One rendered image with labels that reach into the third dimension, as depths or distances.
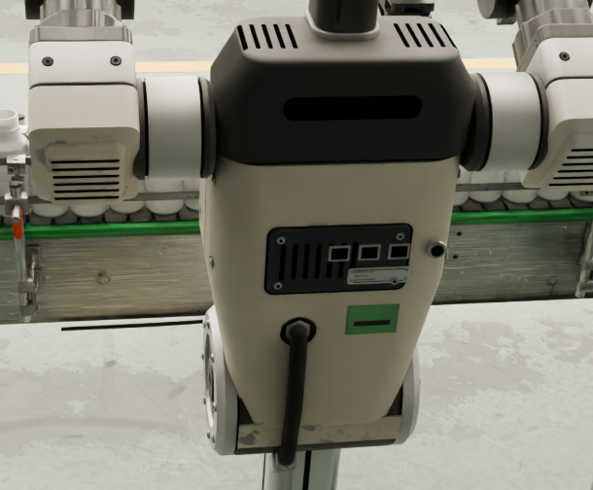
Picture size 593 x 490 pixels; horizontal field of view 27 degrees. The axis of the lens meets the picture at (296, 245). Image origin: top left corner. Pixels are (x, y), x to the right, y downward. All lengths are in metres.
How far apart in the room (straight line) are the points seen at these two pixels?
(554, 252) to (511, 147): 0.98
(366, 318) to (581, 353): 2.27
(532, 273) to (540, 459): 1.04
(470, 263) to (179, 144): 1.07
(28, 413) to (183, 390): 0.38
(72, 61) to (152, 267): 0.93
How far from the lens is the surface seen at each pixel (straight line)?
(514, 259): 2.05
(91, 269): 1.93
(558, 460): 3.06
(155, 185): 1.88
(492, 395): 3.20
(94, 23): 1.09
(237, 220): 1.09
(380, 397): 1.23
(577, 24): 1.15
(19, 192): 1.79
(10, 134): 1.85
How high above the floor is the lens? 2.02
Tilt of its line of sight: 33 degrees down
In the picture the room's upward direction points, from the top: 4 degrees clockwise
